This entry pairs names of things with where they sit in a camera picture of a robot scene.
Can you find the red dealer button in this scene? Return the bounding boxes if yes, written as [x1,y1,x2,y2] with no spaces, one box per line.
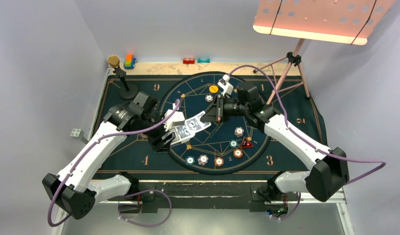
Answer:
[240,137,254,149]

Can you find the yellow big blind button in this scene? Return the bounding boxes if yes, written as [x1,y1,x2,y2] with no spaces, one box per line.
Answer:
[209,85,219,94]

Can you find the pink music stand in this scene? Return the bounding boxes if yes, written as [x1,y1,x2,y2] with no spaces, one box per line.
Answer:
[252,0,394,103]

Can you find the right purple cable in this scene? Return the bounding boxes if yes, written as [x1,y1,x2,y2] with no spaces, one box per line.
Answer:
[228,65,387,221]

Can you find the dark green rectangular poker mat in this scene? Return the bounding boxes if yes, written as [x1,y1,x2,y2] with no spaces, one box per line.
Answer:
[94,72,336,181]

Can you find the teal chips seat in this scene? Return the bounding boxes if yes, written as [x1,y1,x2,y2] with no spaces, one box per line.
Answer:
[229,140,239,148]

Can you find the orange green blue toy blocks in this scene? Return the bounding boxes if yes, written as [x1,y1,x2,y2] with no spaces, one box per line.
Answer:
[124,54,137,69]

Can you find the round blue poker mat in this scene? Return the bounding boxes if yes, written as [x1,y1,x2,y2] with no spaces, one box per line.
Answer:
[154,71,274,176]

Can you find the teal toy block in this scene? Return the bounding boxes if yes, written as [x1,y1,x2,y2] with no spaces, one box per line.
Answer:
[197,57,210,63]

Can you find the orange chips seat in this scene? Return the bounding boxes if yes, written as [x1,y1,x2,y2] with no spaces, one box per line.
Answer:
[233,148,243,159]

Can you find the pink blue poker chip stack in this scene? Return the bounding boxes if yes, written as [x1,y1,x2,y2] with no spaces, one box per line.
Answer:
[198,155,208,166]

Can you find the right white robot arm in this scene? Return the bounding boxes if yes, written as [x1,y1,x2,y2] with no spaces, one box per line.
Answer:
[201,74,350,202]

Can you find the pink chips seat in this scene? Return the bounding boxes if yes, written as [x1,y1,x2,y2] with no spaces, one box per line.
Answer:
[234,127,244,137]
[205,94,214,103]

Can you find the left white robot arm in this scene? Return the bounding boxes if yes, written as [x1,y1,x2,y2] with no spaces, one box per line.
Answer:
[42,92,181,227]

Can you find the orange poker chip stack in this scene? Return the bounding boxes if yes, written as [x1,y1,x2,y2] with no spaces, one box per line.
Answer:
[214,157,224,167]

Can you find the blue playing card deck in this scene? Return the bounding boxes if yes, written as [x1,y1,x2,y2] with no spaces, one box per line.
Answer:
[170,125,195,146]

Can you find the red toy block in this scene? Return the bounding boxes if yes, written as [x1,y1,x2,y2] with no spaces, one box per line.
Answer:
[182,57,196,64]

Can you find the black aluminium mounting rail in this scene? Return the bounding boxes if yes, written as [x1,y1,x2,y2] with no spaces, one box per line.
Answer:
[114,180,298,213]

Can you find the teal poker chip stack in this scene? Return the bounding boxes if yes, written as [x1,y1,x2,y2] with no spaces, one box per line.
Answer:
[185,156,196,165]

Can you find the grey lego brick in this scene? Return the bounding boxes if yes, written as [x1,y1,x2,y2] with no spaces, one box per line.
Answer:
[70,128,88,144]

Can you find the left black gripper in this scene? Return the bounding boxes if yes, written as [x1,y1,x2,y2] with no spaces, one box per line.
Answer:
[138,112,175,152]

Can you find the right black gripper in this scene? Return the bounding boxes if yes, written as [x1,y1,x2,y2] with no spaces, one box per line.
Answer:
[201,94,250,122]

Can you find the playing card being pulled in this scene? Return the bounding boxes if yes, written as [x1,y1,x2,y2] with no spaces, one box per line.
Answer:
[184,111,211,134]

